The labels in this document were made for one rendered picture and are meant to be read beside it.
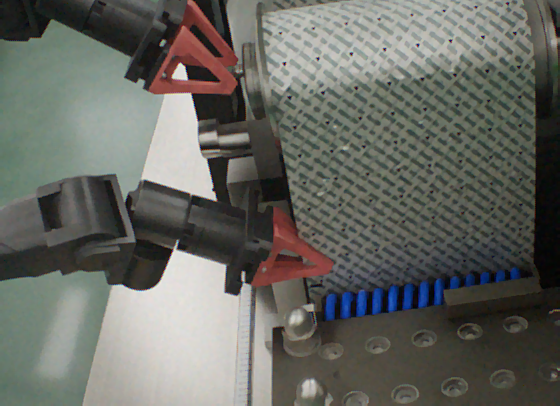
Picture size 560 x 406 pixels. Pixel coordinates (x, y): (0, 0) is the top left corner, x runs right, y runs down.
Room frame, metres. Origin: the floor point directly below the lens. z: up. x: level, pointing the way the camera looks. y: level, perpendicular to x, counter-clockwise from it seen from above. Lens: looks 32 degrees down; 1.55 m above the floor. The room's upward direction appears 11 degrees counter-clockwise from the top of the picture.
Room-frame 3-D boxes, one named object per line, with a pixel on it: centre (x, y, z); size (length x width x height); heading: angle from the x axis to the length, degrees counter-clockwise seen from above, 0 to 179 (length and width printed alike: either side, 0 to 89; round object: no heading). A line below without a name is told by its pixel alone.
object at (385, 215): (0.63, -0.12, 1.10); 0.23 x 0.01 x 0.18; 85
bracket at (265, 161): (0.74, 0.03, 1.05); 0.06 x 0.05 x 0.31; 85
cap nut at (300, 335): (0.57, 0.01, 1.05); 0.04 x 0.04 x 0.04
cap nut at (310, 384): (0.47, 0.01, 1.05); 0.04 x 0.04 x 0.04
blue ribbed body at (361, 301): (0.60, -0.12, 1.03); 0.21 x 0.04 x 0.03; 85
